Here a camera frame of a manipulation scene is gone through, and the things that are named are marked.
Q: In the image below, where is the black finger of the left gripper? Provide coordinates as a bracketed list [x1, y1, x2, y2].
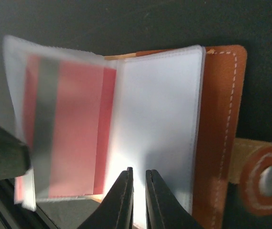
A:
[0, 127, 30, 180]

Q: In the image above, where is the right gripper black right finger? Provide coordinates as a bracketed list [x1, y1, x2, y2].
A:
[145, 169, 200, 229]

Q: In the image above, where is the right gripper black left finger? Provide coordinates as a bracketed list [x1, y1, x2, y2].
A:
[79, 167, 134, 229]

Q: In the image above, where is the brown leather card holder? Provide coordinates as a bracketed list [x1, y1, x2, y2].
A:
[3, 35, 272, 229]

